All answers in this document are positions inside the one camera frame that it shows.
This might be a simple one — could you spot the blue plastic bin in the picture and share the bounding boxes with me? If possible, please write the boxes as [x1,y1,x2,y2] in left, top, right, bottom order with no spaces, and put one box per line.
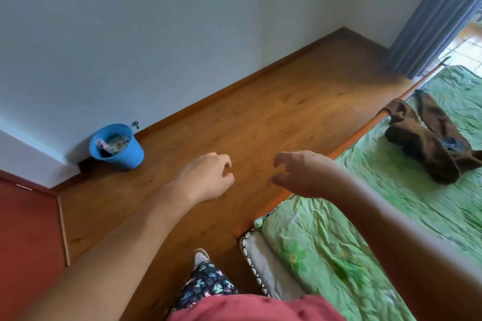
[88,123,145,170]

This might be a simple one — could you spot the person's red shirt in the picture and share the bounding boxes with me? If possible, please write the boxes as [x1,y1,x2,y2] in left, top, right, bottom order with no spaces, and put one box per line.
[165,293,347,321]

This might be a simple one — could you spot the red wooden room door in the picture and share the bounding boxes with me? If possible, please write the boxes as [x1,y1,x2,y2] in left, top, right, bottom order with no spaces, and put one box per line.
[0,170,70,321]

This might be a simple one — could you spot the person's left forearm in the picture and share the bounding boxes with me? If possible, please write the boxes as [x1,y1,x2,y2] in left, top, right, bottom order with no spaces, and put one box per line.
[19,185,193,321]

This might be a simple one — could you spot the person's right hand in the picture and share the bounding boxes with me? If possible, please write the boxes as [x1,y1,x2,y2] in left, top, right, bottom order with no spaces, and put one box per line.
[271,150,345,200]

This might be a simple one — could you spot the person's left hand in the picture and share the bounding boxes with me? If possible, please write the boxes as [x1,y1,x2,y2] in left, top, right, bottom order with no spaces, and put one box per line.
[171,152,235,207]

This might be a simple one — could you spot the green floral bedsheet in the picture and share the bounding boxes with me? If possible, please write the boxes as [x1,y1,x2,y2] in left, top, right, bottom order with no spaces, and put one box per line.
[254,65,482,321]

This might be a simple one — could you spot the blue curtain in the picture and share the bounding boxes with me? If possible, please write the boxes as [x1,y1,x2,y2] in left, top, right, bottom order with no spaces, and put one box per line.
[386,0,482,80]

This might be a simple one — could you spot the person's right forearm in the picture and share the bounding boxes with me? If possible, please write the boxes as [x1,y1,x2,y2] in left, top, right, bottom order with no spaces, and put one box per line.
[327,172,482,321]

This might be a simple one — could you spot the person's floral patterned trousers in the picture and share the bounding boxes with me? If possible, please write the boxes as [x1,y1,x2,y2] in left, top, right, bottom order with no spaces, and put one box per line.
[167,261,240,314]

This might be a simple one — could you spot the crumpled waste in bin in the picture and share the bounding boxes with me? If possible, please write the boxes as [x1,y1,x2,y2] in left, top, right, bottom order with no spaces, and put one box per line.
[95,133,132,156]

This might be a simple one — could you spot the brown fleece garment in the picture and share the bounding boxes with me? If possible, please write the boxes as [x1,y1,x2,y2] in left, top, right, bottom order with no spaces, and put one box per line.
[383,89,482,185]

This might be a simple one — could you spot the person's dark slipper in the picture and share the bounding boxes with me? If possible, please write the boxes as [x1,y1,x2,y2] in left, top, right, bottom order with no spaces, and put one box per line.
[193,248,211,269]

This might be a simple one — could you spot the wooden bed frame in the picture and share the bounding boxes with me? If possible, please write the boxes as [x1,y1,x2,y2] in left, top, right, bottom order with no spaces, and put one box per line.
[233,55,452,241]

